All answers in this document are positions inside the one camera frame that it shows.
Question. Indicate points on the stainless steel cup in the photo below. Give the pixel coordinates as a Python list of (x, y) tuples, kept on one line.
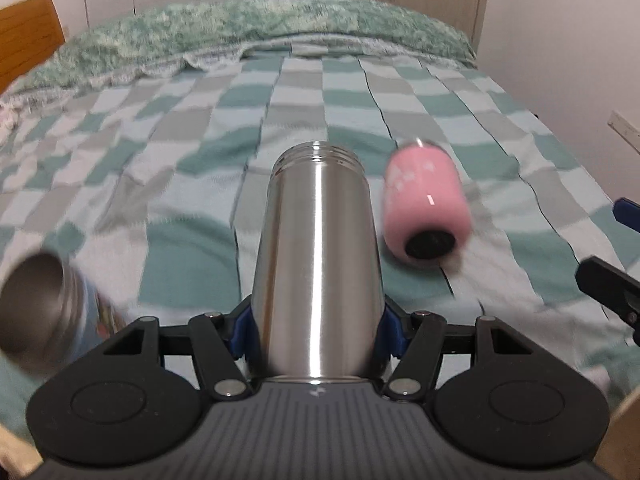
[(318, 297)]

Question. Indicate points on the white wall switch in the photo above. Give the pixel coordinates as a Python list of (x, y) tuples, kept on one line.
[(627, 125)]

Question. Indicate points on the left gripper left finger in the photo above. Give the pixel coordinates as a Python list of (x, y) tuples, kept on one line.
[(218, 340)]

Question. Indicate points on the blue sticker cup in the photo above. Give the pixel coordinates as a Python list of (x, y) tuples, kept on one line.
[(51, 315)]

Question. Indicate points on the wooden headboard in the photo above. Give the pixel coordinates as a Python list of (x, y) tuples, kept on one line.
[(30, 32)]

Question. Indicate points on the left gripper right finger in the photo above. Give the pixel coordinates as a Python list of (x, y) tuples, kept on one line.
[(416, 340)]

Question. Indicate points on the pink cup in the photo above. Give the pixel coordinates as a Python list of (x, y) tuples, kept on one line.
[(426, 216)]

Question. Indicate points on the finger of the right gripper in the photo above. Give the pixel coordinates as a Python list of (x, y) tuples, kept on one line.
[(611, 288), (627, 213)]

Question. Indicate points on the checkered green blanket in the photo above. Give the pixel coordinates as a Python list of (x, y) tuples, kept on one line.
[(155, 188)]

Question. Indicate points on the green fluffy duvet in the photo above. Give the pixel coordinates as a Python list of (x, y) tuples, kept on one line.
[(197, 33)]

